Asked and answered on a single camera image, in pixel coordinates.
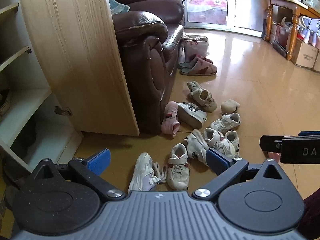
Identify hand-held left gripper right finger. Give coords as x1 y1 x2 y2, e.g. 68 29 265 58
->
192 148 283 200

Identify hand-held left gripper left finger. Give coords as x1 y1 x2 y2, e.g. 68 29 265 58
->
40 148 126 200

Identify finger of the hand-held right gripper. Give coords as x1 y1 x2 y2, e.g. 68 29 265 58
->
259 135 283 153
280 131 320 164

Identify white red strap shoe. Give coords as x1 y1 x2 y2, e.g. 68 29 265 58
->
166 143 189 190
203 127 236 159

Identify white black patterned shoe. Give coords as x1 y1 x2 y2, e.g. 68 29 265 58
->
209 112 241 132
224 130 240 157

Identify cream knit shoe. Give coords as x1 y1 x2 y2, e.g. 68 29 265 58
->
220 100 241 114

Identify pink knit shoe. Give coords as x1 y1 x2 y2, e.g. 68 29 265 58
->
161 101 181 137

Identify white shoe cabinet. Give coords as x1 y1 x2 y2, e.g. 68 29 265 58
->
0 0 84 198

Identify person's dark red pants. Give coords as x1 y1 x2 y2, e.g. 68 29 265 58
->
297 187 320 238

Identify red box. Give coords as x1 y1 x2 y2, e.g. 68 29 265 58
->
271 24 290 49

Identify white bag red print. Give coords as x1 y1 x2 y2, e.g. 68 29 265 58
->
180 33 210 64

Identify pink white packages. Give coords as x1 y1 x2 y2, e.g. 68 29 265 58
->
297 16 320 47

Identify clear plastic bag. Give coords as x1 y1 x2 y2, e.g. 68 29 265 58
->
281 17 294 29

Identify brown leather sofa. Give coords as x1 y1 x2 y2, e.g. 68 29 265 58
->
106 0 185 135

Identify wooden table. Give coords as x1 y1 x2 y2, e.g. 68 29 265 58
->
262 0 320 61

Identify sliding glass door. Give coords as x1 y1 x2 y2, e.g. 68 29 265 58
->
184 0 265 34

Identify red printed blanket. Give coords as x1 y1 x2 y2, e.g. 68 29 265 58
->
186 0 228 25

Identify blue blanket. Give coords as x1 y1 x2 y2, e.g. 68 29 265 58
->
107 0 130 15

